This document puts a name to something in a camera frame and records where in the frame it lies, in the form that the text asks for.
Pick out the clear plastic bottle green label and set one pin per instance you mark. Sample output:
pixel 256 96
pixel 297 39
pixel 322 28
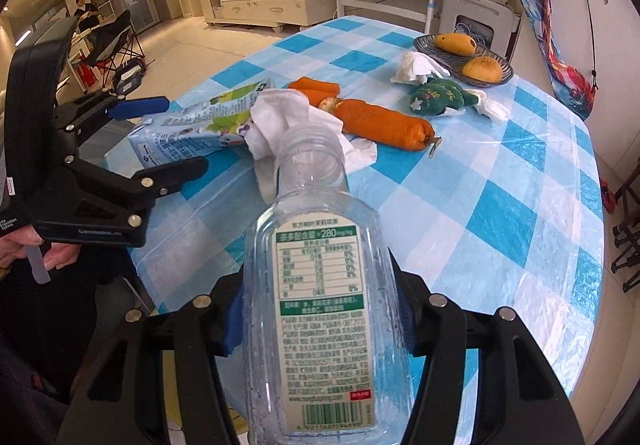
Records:
pixel 323 345

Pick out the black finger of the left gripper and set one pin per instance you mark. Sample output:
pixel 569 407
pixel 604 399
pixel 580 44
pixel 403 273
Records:
pixel 169 178

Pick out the colourful hanging bag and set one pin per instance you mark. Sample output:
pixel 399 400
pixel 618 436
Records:
pixel 571 87

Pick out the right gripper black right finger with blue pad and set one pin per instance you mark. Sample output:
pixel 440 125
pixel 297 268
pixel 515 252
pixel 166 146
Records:
pixel 519 400

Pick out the small orange peel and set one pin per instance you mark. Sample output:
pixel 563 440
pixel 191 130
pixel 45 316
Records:
pixel 315 90

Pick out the large white tissue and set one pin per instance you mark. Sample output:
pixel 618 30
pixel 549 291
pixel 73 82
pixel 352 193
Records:
pixel 281 115

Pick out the black folding chair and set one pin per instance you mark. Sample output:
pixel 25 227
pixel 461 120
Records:
pixel 113 44

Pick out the green plush toy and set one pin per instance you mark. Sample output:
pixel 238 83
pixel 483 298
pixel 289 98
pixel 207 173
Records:
pixel 439 97

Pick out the white TV cabinet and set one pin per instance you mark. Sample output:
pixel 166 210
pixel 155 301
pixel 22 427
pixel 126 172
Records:
pixel 274 14

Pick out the white plastic stool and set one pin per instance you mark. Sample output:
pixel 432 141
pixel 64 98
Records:
pixel 490 24

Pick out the dark glass fruit bowl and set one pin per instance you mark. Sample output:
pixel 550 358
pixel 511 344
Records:
pixel 455 63

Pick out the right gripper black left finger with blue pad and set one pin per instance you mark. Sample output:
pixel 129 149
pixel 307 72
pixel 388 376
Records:
pixel 121 398

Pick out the person in background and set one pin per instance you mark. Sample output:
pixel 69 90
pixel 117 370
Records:
pixel 88 15

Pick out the red slipper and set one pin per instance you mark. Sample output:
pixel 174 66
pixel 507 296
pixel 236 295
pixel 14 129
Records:
pixel 608 198

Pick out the black bag on floor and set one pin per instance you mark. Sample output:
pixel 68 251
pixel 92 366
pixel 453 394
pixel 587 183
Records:
pixel 128 76

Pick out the small white tissue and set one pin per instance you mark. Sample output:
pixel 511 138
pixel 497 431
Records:
pixel 489 108

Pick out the blue white checkered tablecloth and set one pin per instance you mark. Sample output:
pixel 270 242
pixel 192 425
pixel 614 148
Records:
pixel 505 213

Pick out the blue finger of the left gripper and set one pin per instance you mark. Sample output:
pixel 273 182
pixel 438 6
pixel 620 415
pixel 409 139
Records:
pixel 137 108

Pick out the dark wooden chair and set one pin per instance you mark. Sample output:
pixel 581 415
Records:
pixel 626 233

